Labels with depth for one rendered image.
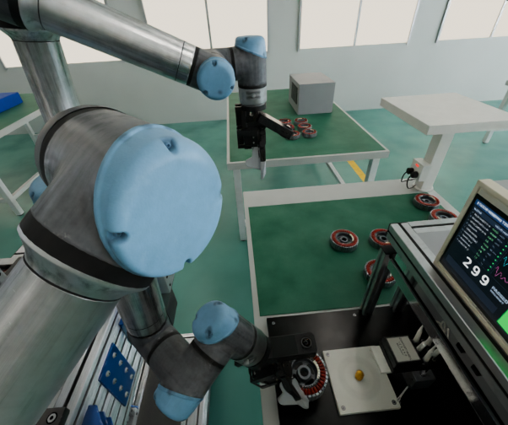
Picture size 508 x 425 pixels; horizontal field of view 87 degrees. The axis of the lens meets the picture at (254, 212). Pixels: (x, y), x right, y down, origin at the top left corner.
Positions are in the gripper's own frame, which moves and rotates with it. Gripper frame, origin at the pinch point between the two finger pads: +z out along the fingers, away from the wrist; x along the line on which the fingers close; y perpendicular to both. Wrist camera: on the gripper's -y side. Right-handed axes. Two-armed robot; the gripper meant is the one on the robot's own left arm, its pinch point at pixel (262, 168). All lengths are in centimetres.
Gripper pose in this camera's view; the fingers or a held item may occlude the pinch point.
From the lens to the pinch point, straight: 86.5
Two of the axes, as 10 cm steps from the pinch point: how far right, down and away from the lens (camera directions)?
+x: 0.5, 6.1, -7.9
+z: 0.4, 7.9, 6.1
